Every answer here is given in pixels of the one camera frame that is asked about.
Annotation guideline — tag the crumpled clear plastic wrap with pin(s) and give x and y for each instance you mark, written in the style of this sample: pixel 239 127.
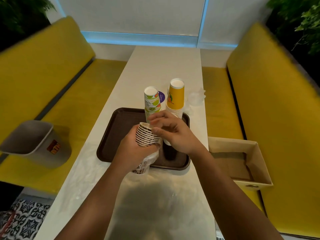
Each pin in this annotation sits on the crumpled clear plastic wrap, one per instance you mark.
pixel 196 97

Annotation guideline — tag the person's left hand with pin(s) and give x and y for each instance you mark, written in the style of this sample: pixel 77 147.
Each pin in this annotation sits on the person's left hand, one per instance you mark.
pixel 127 152

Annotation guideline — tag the yellow upholstered bench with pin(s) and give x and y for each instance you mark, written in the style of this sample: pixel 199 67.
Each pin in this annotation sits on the yellow upholstered bench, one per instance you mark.
pixel 45 79
pixel 275 117

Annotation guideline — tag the clear plastic sleeve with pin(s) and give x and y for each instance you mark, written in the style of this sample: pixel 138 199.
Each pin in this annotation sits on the clear plastic sleeve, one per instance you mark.
pixel 146 163

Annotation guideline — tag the stack of lime print cups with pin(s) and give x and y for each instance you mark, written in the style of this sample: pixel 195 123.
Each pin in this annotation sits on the stack of lime print cups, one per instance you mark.
pixel 152 102

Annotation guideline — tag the stack of brown paper cups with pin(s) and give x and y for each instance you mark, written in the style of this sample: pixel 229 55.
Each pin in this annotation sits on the stack of brown paper cups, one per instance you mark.
pixel 146 136

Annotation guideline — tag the person's left forearm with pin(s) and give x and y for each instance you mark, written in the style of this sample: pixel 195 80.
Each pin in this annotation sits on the person's left forearm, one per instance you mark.
pixel 97 207

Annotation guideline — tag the dark paper cup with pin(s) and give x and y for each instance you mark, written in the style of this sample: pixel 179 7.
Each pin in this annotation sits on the dark paper cup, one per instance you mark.
pixel 170 151

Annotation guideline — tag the white window blind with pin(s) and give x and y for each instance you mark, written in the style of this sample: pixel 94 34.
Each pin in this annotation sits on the white window blind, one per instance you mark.
pixel 140 14

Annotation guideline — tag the brown plastic tray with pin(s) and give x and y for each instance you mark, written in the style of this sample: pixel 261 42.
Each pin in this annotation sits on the brown plastic tray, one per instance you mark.
pixel 115 137

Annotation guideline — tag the green leafy plant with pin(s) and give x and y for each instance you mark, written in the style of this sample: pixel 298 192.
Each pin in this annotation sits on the green leafy plant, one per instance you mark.
pixel 20 14
pixel 300 24

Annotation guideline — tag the person's right thumb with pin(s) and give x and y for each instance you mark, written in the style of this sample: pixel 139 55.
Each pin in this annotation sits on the person's right thumb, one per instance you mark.
pixel 160 133

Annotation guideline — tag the stack of yellow paper cups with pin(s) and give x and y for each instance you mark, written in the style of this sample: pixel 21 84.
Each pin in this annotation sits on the stack of yellow paper cups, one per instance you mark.
pixel 175 97

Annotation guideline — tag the person's left thumb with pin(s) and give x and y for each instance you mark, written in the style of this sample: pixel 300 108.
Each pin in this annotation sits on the person's left thumb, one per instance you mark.
pixel 153 147

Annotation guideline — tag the purple round lid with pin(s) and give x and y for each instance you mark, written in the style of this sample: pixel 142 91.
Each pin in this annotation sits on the purple round lid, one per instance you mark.
pixel 162 96

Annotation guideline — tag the open cardboard box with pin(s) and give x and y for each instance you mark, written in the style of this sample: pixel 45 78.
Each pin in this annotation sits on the open cardboard box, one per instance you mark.
pixel 235 163

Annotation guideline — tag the grey waste bin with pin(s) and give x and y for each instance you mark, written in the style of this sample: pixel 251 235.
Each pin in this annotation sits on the grey waste bin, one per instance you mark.
pixel 37 144

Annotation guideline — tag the person's right forearm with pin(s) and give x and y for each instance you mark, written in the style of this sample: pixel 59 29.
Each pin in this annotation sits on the person's right forearm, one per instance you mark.
pixel 230 199

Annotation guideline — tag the person's right hand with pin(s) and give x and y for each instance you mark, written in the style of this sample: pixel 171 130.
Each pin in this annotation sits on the person's right hand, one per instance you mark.
pixel 178 136

